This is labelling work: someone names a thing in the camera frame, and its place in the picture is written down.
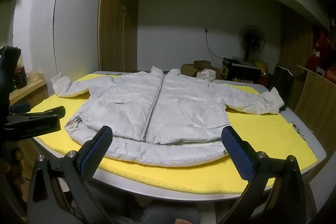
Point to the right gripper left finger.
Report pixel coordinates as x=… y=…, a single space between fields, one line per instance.
x=58 y=190

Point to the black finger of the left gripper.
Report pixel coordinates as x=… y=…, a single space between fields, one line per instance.
x=20 y=125

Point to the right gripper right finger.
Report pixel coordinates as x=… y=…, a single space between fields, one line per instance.
x=275 y=190

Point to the white puffer jacket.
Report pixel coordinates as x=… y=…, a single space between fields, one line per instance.
x=157 y=118

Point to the wooden side shelf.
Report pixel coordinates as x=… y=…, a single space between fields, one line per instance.
x=33 y=93

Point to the yellow table mat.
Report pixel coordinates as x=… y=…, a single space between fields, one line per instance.
x=270 y=133

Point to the wooden board right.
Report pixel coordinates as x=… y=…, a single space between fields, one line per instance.
x=316 y=104

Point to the wooden door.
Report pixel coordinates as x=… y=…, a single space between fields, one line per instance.
x=117 y=35

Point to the black yellow printed box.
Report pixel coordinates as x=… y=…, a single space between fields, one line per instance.
x=232 y=70

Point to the brown cardboard box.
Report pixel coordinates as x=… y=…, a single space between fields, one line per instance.
x=197 y=67

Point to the black standing fan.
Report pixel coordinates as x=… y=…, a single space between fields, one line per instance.
x=252 y=41

